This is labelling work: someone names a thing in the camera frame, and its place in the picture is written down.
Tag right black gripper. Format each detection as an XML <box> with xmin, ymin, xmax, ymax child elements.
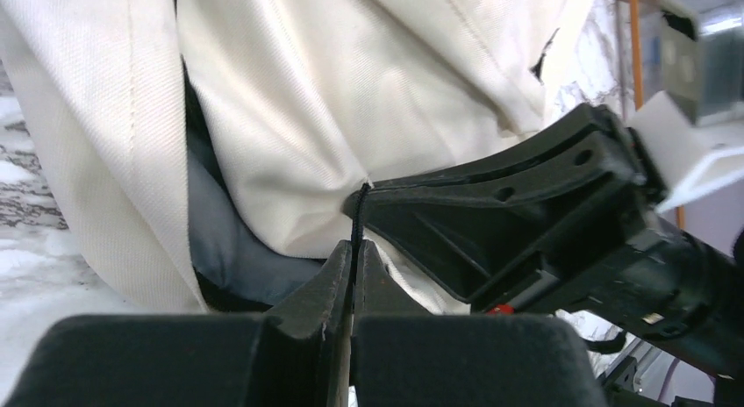
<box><xmin>342</xmin><ymin>104</ymin><xmax>668</xmax><ymax>307</ymax></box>

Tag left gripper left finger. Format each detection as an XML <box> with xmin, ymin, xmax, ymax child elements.
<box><xmin>7</xmin><ymin>240</ymin><xmax>353</xmax><ymax>406</ymax></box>

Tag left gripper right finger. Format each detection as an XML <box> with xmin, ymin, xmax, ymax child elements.
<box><xmin>351</xmin><ymin>242</ymin><xmax>606</xmax><ymax>406</ymax></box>

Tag cream canvas backpack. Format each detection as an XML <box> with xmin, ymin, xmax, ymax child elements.
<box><xmin>1</xmin><ymin>0</ymin><xmax>594</xmax><ymax>311</ymax></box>

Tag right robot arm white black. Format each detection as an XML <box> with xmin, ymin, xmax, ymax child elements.
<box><xmin>342</xmin><ymin>104</ymin><xmax>743</xmax><ymax>379</ymax></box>

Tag wooden shelf rack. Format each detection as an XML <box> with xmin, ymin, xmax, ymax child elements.
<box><xmin>616</xmin><ymin>0</ymin><xmax>687</xmax><ymax>232</ymax></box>

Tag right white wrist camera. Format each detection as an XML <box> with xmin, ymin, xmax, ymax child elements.
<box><xmin>625</xmin><ymin>0</ymin><xmax>744</xmax><ymax>214</ymax></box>

